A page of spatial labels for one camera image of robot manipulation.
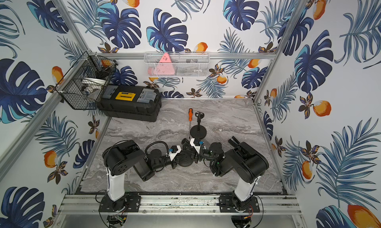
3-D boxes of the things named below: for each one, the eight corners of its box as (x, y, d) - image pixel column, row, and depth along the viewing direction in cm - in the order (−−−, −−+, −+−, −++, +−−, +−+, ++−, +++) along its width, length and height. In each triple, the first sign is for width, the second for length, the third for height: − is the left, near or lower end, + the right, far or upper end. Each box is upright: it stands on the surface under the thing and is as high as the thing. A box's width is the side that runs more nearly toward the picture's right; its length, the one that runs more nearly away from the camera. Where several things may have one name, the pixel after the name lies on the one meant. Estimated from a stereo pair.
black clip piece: (234, 148, 96) (235, 146, 94) (227, 141, 100) (228, 139, 98) (239, 144, 98) (240, 142, 96) (232, 137, 101) (233, 135, 99)
